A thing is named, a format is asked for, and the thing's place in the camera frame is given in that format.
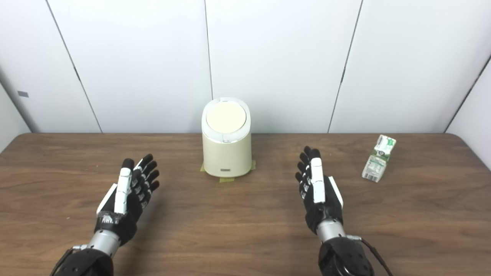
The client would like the cream round bin lid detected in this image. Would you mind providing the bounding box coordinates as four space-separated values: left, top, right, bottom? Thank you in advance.
206 100 246 134

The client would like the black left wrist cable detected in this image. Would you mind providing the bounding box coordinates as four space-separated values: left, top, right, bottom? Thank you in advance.
49 245 87 276

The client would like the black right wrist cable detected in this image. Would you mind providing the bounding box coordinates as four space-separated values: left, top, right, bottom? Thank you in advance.
346 235 394 276

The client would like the cream-colored round bin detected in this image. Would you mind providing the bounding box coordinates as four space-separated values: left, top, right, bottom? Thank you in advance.
201 97 253 178

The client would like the green white milk carton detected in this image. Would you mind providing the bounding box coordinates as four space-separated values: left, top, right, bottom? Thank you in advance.
361 135 397 183

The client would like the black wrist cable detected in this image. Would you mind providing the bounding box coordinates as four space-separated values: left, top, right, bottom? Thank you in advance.
346 235 394 276
49 245 87 276

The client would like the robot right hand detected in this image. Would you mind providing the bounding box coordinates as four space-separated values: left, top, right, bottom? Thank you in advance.
295 146 344 235

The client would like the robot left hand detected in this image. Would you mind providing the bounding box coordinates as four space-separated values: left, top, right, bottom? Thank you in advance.
94 153 160 246

